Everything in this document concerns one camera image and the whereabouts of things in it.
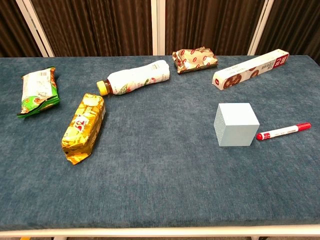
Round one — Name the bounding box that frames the gold foil snack package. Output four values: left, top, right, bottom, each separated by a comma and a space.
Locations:
61, 93, 107, 166

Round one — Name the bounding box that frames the light blue cube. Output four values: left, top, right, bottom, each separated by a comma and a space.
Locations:
213, 102, 261, 148

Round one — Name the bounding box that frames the white screen frame post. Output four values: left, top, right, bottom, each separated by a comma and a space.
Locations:
15, 0, 55, 58
247, 0, 275, 56
151, 0, 166, 56

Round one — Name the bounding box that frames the white table frame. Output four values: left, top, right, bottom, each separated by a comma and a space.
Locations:
0, 224, 320, 240

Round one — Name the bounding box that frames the red and white marker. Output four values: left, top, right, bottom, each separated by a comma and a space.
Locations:
255, 122, 312, 142

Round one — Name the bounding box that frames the white labelled drink bottle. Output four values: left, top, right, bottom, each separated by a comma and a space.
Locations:
96, 59, 171, 97

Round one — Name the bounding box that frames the dark brown curtain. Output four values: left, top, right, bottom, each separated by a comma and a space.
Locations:
0, 0, 320, 58

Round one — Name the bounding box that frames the long white and maroon box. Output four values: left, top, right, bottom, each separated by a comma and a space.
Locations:
212, 48, 290, 91

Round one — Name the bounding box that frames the brown and red snack wrapper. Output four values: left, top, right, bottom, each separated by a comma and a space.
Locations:
172, 47, 219, 75

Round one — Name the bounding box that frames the green and white snack bag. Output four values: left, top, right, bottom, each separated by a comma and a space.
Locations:
16, 66, 61, 119

